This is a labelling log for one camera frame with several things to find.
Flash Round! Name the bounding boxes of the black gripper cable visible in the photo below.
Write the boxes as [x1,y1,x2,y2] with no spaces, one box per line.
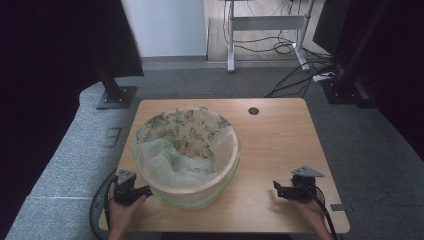
[305,185,340,240]
[88,169,118,240]

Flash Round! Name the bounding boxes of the person's left hand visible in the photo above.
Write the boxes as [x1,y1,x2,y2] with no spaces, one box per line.
[106,187,148,234]

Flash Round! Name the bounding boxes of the white desk frame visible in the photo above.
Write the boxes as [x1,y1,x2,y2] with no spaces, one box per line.
[219,0,316,73]

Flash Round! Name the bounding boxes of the round butterfly print trash bin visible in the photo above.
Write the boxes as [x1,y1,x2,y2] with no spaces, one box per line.
[131,105,242,211]

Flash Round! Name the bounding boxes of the black floor cables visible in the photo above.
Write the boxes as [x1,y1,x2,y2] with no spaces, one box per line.
[222,0,344,99]

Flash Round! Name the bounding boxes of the dark monitor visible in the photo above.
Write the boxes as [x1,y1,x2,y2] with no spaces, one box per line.
[312,0,355,57]

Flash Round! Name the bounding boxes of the person's right hand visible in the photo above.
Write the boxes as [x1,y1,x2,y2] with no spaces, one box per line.
[291,190,327,231]

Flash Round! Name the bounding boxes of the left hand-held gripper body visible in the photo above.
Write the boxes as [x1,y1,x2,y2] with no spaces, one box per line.
[112,168,138,207]

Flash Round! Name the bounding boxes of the translucent green plastic bag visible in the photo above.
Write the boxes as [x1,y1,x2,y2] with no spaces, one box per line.
[132,138,241,211]

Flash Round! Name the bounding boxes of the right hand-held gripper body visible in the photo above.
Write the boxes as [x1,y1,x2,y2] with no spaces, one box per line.
[290,165,326,203]

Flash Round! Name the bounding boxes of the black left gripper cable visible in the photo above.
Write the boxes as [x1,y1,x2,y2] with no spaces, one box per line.
[88,169,118,240]

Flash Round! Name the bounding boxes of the black stand base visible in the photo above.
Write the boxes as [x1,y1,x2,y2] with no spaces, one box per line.
[93,56,138,111]

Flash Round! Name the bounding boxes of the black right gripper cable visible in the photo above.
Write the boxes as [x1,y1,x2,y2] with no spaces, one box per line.
[305,185,340,240]

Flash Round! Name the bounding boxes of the white power strip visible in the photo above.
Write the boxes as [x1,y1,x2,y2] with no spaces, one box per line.
[312,71,336,83]

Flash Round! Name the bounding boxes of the black curtain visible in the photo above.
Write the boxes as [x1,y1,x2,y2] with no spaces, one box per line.
[0,0,145,234]

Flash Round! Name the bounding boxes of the black metal stand with base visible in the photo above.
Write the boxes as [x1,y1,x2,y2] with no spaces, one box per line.
[320,0,391,108]

